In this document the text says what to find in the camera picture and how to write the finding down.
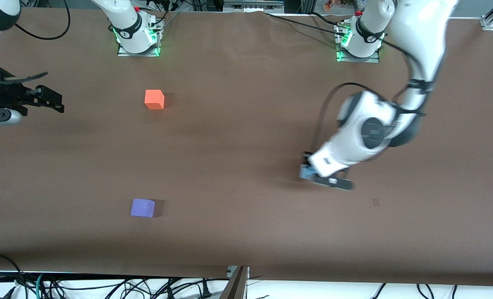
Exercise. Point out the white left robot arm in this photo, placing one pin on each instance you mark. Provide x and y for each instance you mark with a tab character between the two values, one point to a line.
354	124

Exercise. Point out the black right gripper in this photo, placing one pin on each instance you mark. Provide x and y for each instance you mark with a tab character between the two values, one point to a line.
10	96

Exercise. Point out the brown paper table cover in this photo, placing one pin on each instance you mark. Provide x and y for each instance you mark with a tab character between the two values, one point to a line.
246	166

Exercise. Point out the purple foam block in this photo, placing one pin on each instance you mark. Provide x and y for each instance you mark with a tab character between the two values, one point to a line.
142	208

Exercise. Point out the grey equipment box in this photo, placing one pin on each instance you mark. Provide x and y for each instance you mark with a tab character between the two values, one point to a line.
252	5

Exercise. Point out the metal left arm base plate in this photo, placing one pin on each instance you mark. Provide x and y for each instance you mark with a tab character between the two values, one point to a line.
356	59

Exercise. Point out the light blue foam block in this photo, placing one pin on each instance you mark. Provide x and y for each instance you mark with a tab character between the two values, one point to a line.
306	172

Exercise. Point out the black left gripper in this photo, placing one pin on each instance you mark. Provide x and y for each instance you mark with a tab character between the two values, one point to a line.
305	160

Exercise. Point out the orange foam block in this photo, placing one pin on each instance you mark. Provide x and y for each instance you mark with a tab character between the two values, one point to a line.
153	100

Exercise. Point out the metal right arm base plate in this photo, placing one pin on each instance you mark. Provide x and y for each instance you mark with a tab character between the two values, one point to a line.
124	53

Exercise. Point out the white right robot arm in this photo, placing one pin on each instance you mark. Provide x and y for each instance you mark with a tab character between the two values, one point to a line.
126	25

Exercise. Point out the orange coloured clutter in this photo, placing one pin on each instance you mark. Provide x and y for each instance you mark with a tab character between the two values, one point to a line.
342	5

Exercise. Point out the aluminium profile post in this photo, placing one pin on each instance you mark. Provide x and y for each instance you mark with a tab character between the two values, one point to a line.
236	286

